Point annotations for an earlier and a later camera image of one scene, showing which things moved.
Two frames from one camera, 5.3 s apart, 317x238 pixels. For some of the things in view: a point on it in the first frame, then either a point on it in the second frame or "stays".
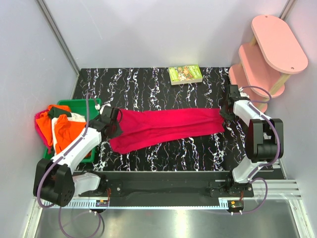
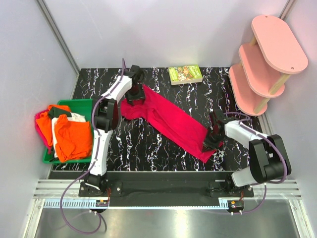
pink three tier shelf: (266, 62) stays
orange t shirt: (67, 131) stays
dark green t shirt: (55, 112) stays
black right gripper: (229, 117) → (208, 146)
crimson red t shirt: (139, 128) → (179, 124)
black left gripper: (118, 132) → (140, 96)
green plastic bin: (78, 106) stays
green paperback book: (186, 74) stays
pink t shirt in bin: (41, 132) stays
